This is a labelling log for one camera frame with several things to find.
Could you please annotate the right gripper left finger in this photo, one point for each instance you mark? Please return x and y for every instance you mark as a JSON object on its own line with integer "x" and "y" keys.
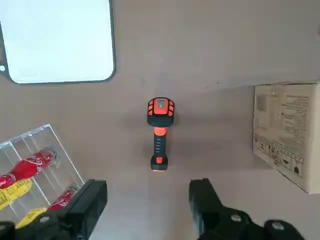
{"x": 82, "y": 215}

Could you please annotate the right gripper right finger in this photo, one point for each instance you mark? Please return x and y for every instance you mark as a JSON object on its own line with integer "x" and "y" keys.
{"x": 207, "y": 215}

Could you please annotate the orange black barcode scanner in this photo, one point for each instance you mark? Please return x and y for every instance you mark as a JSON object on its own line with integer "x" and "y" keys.
{"x": 160, "y": 120}

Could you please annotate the brown cardboard box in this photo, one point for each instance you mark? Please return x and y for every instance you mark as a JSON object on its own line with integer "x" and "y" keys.
{"x": 287, "y": 130}

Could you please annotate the red cola bottle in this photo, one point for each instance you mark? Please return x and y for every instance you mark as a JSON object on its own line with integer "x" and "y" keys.
{"x": 61, "y": 200}
{"x": 30, "y": 165}

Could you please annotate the yellow drink bottle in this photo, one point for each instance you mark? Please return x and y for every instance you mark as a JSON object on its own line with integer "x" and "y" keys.
{"x": 31, "y": 217}
{"x": 15, "y": 193}

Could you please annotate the clear acrylic bottle shelf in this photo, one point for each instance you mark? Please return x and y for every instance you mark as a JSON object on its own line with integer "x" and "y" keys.
{"x": 62, "y": 160}

